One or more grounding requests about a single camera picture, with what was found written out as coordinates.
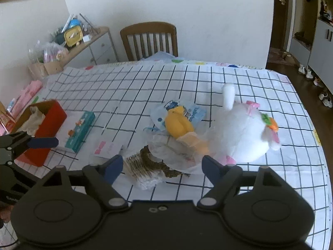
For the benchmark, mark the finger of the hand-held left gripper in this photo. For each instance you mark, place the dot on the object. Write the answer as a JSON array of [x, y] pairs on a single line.
[[43, 142], [23, 174]]

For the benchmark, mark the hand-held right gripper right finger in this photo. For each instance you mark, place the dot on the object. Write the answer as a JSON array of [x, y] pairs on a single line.
[[209, 166]]

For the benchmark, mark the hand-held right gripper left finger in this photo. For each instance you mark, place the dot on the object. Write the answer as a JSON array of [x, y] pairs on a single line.
[[115, 165]]

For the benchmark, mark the clear plastic bag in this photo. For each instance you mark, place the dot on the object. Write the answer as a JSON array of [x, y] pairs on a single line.
[[171, 156]]

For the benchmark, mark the white card with pink print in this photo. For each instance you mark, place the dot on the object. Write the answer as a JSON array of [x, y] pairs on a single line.
[[109, 148]]

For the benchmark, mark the red open box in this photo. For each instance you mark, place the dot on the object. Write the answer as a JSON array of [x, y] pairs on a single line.
[[50, 125]]

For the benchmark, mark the beige cloth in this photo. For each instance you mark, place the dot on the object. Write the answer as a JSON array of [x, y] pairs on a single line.
[[33, 121]]

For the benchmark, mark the teal and white tissue box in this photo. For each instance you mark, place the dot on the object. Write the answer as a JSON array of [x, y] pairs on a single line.
[[79, 132]]

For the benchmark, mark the orange box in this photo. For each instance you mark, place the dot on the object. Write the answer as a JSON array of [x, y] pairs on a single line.
[[6, 119]]

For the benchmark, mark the pink packet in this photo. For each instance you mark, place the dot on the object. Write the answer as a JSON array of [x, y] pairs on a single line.
[[27, 97]]

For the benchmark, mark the white plush rabbit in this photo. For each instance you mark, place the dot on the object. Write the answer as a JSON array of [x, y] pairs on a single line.
[[239, 130]]

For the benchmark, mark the yellow rubber chicken toy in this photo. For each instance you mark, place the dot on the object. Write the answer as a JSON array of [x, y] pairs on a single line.
[[179, 123]]

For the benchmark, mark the blue and white plastic bag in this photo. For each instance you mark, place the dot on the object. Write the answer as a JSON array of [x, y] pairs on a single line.
[[195, 113]]

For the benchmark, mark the beige cardboard box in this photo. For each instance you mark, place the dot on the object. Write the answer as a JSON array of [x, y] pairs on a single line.
[[49, 69]]

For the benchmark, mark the plastic bag of toys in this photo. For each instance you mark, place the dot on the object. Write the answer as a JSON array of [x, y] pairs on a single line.
[[50, 52]]

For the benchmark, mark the colourful printed table mat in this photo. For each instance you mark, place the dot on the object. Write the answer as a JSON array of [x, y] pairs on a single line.
[[200, 63]]

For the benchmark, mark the yellow toy clock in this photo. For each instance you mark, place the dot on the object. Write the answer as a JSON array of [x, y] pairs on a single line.
[[72, 37]]

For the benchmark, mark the wooden drawer cabinet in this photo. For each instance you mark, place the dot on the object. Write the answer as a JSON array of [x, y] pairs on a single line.
[[101, 47]]

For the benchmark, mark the light blue cloth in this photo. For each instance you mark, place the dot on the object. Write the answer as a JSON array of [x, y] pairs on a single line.
[[161, 56]]

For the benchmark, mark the blue round toy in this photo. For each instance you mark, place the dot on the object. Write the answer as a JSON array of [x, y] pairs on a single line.
[[75, 23]]

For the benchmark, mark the wooden chair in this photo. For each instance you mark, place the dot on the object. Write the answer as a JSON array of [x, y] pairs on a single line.
[[148, 28]]

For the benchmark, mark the grey shoe cabinet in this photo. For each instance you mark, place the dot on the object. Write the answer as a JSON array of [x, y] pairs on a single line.
[[322, 47]]

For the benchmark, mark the wooden door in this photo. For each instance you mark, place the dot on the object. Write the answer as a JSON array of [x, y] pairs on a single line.
[[285, 18]]

